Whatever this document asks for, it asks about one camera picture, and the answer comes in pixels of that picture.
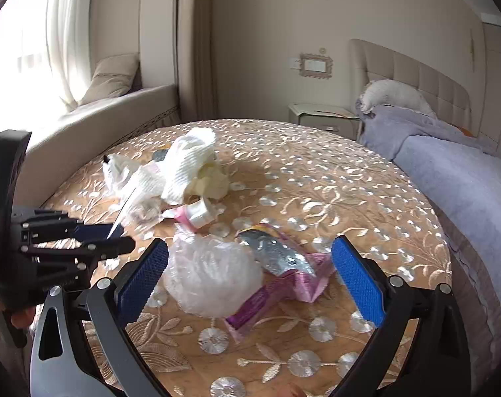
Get white knitted cloth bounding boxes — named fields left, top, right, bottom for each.
left=116, top=127, right=218, bottom=223

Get beige tufted headboard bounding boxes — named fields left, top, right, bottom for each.
left=348, top=39, right=472, bottom=130

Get cream tissue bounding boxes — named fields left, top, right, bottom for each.
left=187, top=161, right=230, bottom=200

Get white bedside nightstand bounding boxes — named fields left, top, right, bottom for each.
left=288, top=103, right=361, bottom=141

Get white plastic bag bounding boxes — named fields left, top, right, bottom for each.
left=103, top=154, right=141, bottom=195

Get bed with lavender cover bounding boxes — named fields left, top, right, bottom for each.
left=358, top=105, right=501, bottom=390

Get beige wardrobe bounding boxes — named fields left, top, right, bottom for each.
left=480, top=23, right=501, bottom=159

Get person's left hand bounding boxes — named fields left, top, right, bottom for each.
left=0, top=302, right=36, bottom=329

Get person's right hand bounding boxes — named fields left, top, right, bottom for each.
left=276, top=383, right=307, bottom=397

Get framed wall switch plate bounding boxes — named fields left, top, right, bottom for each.
left=289, top=47, right=334, bottom=80

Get beige cushion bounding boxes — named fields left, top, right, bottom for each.
left=79, top=53, right=139, bottom=105

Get purple snack wrapper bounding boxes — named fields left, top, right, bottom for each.
left=224, top=223, right=336, bottom=342

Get white pillow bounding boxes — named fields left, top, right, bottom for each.
left=355, top=79, right=436, bottom=117

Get beige window seat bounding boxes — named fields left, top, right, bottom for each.
left=15, top=85, right=180, bottom=206

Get small pink white bottle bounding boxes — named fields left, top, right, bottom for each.
left=162, top=197, right=218, bottom=232

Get clear plastic bag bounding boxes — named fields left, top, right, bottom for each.
left=162, top=226, right=263, bottom=318

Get floral embroidered tablecloth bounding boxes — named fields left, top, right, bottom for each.
left=35, top=117, right=454, bottom=397

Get white sheer curtain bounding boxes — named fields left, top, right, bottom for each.
left=0, top=0, right=91, bottom=112

